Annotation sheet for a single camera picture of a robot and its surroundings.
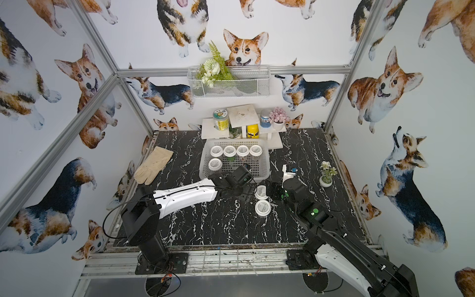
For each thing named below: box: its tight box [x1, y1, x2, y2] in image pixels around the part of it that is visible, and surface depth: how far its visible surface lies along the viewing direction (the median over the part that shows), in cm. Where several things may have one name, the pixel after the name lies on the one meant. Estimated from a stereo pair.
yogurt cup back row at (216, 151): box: [210, 145, 224, 158], surface depth 103 cm
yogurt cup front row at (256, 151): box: [249, 144, 263, 161], surface depth 103 cm
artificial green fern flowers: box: [196, 40, 234, 89], surface depth 82 cm
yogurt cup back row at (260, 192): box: [254, 185, 270, 200], surface depth 90 cm
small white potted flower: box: [319, 160, 339, 188], surface depth 94 cm
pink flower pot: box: [269, 106, 291, 131], surface depth 97 cm
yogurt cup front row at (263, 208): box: [254, 199, 272, 217], surface depth 83 cm
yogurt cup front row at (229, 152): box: [223, 145, 237, 163], surface depth 103 cm
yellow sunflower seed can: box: [212, 108, 229, 132], surface depth 99 cm
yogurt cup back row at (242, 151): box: [236, 144, 250, 161], surface depth 103 cm
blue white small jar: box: [259, 108, 272, 129], surface depth 100 cm
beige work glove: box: [133, 146, 174, 186], surface depth 107 cm
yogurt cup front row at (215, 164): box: [207, 157, 223, 172], surface depth 98 cm
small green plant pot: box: [228, 122, 243, 139], surface depth 112 cm
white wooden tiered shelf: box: [201, 103, 287, 150], surface depth 102 cm
